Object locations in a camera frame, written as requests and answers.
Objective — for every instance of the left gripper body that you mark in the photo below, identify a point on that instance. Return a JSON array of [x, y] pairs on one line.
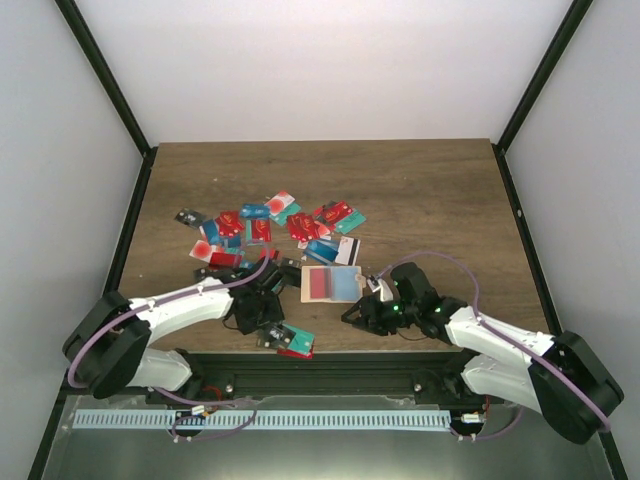
[[260, 316]]

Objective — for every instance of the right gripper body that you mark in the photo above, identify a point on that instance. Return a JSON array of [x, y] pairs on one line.
[[386, 321]]

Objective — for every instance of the beige leather card holder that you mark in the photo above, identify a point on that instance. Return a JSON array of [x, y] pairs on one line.
[[346, 284]]

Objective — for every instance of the white card red circles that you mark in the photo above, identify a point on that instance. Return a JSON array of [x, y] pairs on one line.
[[320, 283]]

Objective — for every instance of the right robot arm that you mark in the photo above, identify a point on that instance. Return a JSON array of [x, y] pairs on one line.
[[560, 377]]

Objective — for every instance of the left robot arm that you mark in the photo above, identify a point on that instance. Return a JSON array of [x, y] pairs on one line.
[[112, 347]]

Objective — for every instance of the black card pair front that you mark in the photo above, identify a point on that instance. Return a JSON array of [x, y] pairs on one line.
[[275, 336]]

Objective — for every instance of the teal card front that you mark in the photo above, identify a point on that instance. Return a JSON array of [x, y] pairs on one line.
[[302, 344]]

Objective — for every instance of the red striped back card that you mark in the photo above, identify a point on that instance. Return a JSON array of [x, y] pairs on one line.
[[223, 259]]

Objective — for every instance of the red vip card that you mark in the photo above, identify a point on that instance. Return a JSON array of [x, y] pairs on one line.
[[333, 212], [229, 223]]

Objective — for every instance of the white magnetic stripe card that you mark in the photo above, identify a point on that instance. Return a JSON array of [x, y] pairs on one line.
[[348, 250]]

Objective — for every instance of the blue striped card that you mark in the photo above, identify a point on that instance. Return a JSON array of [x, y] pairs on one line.
[[322, 251]]

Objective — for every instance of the blue VIP card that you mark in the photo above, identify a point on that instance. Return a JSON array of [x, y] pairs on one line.
[[254, 211]]

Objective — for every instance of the teal VIP card right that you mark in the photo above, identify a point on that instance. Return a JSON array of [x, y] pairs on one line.
[[350, 222]]

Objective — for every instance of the white red circle card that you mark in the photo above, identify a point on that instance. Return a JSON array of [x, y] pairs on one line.
[[279, 202]]

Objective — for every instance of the black VIP card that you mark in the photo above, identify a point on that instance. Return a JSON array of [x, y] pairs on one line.
[[191, 218]]

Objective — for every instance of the red VIP card right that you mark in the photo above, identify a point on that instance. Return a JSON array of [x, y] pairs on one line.
[[333, 212]]

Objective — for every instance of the black front frame rail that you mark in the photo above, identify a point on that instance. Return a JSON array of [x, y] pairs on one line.
[[429, 377]]

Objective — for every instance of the light blue cable tray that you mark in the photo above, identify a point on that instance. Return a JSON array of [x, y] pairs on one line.
[[418, 420]]

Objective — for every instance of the black right frame post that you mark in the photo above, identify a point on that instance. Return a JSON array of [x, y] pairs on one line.
[[569, 25]]

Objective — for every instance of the black frame post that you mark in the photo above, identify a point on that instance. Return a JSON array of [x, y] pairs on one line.
[[92, 52], [569, 25]]

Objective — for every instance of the black left frame post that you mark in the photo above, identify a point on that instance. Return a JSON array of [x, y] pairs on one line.
[[92, 52]]

